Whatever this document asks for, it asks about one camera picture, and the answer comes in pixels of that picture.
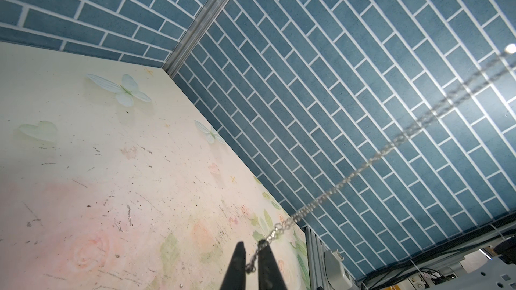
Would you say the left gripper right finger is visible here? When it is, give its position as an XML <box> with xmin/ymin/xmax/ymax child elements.
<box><xmin>258</xmin><ymin>240</ymin><xmax>287</xmax><ymax>290</ymax></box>

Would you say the white plastic bracket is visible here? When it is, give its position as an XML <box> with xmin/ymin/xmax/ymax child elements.
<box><xmin>324</xmin><ymin>250</ymin><xmax>354</xmax><ymax>290</ymax></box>

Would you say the silver chain necklace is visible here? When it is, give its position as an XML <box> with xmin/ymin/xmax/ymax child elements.
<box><xmin>245</xmin><ymin>43</ymin><xmax>516</xmax><ymax>274</ymax></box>

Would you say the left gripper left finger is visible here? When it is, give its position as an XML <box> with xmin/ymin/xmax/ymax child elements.
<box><xmin>220</xmin><ymin>242</ymin><xmax>246</xmax><ymax>290</ymax></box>

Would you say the aluminium front rail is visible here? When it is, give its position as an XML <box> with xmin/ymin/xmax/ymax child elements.
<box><xmin>303</xmin><ymin>226</ymin><xmax>358</xmax><ymax>290</ymax></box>

